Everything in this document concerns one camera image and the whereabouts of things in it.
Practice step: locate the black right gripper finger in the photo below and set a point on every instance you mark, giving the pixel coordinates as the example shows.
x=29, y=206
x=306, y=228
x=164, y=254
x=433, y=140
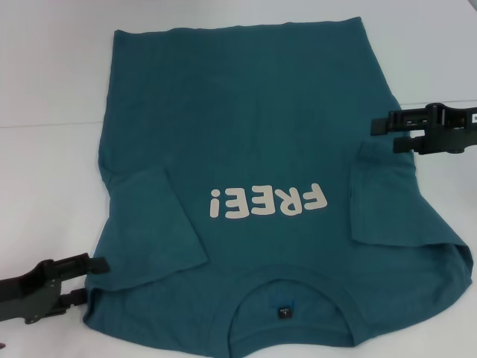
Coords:
x=406, y=143
x=398, y=121

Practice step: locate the teal blue printed T-shirt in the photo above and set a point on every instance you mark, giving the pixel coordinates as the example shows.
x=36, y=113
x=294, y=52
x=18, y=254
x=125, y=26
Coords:
x=261, y=112

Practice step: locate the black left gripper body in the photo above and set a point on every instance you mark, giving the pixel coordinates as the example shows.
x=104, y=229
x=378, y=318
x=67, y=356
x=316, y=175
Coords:
x=33, y=291

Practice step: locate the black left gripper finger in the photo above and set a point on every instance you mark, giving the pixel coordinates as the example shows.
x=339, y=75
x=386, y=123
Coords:
x=82, y=265
x=74, y=297

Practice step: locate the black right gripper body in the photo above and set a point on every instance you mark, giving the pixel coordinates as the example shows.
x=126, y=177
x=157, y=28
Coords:
x=451, y=128

